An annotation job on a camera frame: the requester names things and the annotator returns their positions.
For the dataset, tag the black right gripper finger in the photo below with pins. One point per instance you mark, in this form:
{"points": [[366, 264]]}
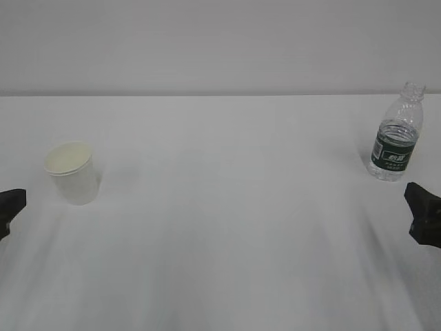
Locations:
{"points": [[425, 208]]}

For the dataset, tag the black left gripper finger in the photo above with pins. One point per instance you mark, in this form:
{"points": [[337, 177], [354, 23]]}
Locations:
{"points": [[11, 203]]}

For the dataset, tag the white paper cup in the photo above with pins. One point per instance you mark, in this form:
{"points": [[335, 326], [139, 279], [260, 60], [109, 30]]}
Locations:
{"points": [[70, 167]]}

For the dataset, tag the clear water bottle green label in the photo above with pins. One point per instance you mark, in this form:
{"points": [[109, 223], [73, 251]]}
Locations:
{"points": [[398, 134]]}

